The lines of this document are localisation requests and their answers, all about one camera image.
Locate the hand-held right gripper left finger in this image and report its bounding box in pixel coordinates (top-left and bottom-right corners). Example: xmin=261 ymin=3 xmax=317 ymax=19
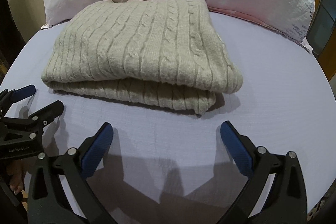
xmin=27 ymin=122 xmax=119 ymax=224

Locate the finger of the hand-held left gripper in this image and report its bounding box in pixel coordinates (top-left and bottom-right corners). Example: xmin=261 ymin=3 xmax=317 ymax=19
xmin=0 ymin=100 xmax=65 ymax=141
xmin=0 ymin=84 xmax=37 ymax=121

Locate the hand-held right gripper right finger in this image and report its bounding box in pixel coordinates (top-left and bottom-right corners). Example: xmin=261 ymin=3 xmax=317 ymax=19
xmin=220 ymin=121 xmax=308 ymax=224

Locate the beige cable-knit sweater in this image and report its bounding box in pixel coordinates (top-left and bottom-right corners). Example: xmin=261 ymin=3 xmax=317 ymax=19
xmin=41 ymin=0 xmax=244 ymax=116

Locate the person's left hand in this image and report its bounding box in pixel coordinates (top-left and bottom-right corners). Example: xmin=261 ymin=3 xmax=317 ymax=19
xmin=5 ymin=160 xmax=27 ymax=194

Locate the lavender bed sheet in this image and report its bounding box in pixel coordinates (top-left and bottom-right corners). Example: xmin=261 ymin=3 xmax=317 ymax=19
xmin=0 ymin=9 xmax=334 ymax=224

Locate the wooden frame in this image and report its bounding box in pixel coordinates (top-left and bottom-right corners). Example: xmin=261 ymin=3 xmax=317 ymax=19
xmin=306 ymin=0 xmax=336 ymax=57

